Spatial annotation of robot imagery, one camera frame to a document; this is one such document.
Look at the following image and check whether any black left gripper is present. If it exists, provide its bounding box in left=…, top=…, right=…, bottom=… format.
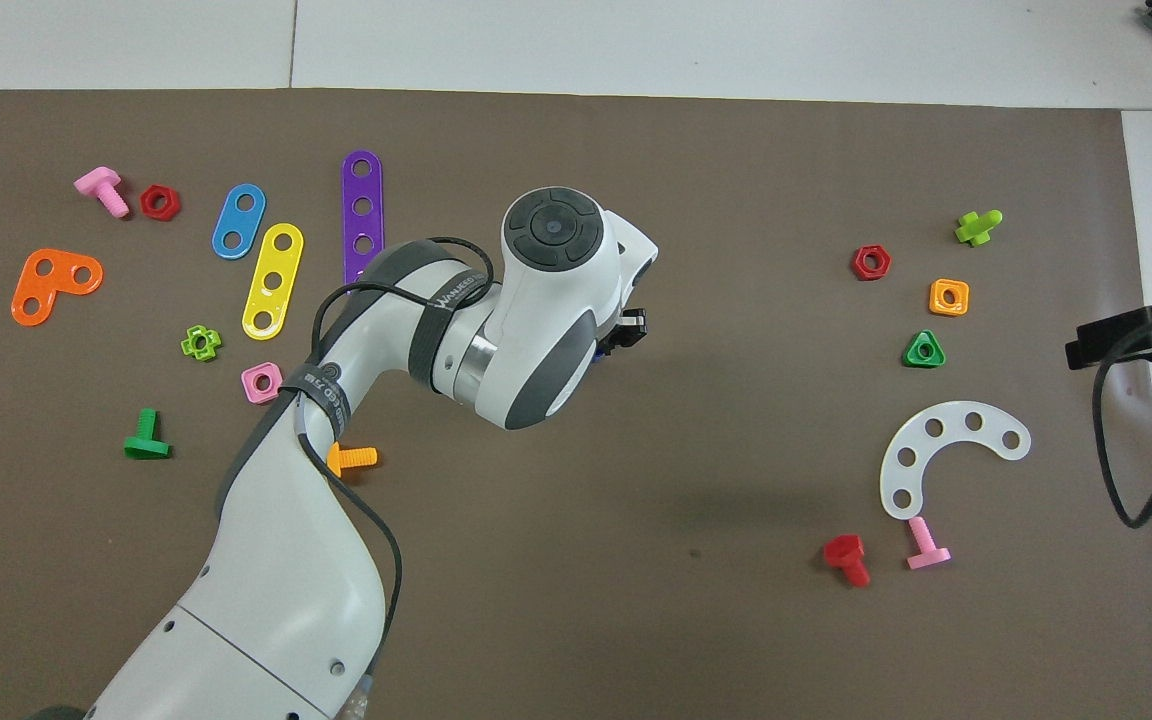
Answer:
left=600, top=307, right=650, bottom=359

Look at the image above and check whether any orange square plastic nut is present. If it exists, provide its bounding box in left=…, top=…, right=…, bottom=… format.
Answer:
left=928, top=278, right=971, bottom=317

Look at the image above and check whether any lime green cross-head screw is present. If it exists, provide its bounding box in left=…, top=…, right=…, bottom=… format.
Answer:
left=954, top=209, right=1004, bottom=248

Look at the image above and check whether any green triangle plastic nut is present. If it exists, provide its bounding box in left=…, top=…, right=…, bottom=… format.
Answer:
left=902, top=329, right=947, bottom=369

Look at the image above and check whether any small pink plastic screw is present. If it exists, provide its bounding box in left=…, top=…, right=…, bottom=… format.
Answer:
left=905, top=515, right=953, bottom=572

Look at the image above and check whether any orange plastic screw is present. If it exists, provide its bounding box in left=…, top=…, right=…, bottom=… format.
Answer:
left=326, top=443, right=379, bottom=479

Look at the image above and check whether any red plastic screw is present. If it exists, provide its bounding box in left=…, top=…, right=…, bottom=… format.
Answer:
left=822, top=534, right=872, bottom=589

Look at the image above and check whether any pink square plastic nut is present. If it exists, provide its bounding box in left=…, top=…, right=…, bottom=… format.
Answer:
left=240, top=361, right=287, bottom=405

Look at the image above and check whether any green plastic screw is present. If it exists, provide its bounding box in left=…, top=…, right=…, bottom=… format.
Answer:
left=123, top=407, right=173, bottom=461

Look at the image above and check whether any large pink plastic screw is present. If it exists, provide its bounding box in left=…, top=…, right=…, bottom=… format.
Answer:
left=73, top=166, right=131, bottom=220

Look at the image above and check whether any brown table mat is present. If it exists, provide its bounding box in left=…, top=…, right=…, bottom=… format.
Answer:
left=0, top=88, right=1152, bottom=720

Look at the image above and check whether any white curved five-hole plate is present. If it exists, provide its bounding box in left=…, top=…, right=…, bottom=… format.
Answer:
left=879, top=401, right=1033, bottom=521

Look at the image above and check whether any purple four-hole strip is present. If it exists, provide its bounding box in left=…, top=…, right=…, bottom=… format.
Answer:
left=341, top=150, right=384, bottom=286

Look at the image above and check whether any yellow three-hole strip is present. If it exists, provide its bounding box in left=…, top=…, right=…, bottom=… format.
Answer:
left=241, top=222, right=305, bottom=342

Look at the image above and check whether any blue two-hole strip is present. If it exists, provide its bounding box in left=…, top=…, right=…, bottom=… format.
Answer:
left=211, top=183, right=268, bottom=261

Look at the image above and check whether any orange heart three-hole plate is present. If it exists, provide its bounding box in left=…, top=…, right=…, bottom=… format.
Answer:
left=11, top=248, right=105, bottom=328

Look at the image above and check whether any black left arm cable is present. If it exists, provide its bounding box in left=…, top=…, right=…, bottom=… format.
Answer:
left=291, top=236, right=495, bottom=701

